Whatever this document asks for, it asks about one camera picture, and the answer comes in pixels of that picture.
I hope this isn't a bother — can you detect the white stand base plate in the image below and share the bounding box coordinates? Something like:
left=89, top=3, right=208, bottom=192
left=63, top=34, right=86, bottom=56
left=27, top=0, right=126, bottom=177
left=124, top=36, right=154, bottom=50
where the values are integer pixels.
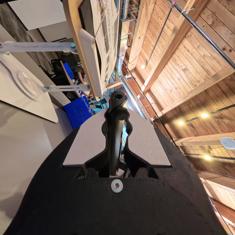
left=0, top=52, right=59, bottom=123

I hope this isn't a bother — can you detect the silver ventilation duct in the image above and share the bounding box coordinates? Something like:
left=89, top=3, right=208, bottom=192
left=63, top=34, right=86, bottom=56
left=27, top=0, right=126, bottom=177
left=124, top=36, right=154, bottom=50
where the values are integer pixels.
left=115, top=0, right=153, bottom=122

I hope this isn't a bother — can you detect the instruction poster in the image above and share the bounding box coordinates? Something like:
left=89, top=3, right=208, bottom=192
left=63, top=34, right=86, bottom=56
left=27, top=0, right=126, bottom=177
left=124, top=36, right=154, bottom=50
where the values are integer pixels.
left=90, top=0, right=120, bottom=81

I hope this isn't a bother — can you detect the black ceiling pipe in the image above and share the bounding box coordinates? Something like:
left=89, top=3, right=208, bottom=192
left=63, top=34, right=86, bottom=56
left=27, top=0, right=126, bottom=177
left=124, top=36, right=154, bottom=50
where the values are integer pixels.
left=169, top=0, right=235, bottom=70

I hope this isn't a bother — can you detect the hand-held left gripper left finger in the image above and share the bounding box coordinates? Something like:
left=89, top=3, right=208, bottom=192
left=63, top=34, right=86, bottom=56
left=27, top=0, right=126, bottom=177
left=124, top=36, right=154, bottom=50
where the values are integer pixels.
left=63, top=108, right=109, bottom=177

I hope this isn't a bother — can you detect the black tablet screen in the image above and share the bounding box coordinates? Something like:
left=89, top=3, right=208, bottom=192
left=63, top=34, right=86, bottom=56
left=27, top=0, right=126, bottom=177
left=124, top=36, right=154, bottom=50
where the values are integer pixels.
left=78, top=0, right=103, bottom=74

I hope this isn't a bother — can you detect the small blue storage bin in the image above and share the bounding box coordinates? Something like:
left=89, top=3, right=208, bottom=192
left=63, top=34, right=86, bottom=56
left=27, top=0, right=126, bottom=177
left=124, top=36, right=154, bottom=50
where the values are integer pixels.
left=63, top=62, right=75, bottom=79
left=64, top=96, right=93, bottom=130

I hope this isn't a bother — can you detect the white rounded holder bar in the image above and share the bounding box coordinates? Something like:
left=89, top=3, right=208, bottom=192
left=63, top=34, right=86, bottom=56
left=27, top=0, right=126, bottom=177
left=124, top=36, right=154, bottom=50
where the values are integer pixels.
left=79, top=28, right=108, bottom=98

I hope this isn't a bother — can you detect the black remote control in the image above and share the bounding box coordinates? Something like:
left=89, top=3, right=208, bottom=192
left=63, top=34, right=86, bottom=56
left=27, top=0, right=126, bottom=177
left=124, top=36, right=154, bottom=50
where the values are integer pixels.
left=106, top=90, right=128, bottom=176

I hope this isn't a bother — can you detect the wooden display board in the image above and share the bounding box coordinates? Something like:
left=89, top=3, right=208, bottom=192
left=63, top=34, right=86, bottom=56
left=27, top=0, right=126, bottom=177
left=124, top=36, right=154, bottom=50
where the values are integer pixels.
left=62, top=0, right=121, bottom=101

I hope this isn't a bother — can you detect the white ceiling sensor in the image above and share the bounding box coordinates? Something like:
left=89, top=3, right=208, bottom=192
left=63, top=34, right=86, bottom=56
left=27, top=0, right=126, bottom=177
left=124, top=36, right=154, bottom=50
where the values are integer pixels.
left=219, top=137, right=235, bottom=150

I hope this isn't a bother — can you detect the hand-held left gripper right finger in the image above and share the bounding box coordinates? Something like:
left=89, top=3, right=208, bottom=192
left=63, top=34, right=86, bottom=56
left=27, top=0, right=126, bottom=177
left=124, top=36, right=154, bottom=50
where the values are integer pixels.
left=125, top=108, right=171, bottom=177

